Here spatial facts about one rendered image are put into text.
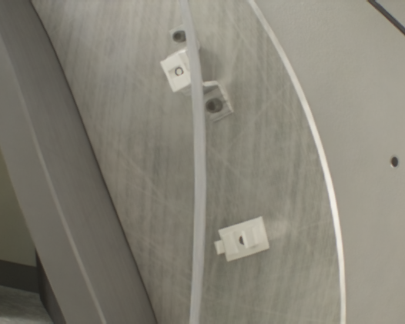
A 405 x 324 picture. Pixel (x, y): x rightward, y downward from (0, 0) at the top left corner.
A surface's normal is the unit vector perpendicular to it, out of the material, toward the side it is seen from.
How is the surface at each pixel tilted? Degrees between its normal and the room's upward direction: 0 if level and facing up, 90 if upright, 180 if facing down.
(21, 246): 90
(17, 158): 90
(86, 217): 63
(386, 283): 90
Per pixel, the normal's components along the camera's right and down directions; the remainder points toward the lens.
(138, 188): -0.49, 0.11
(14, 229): 0.18, 0.17
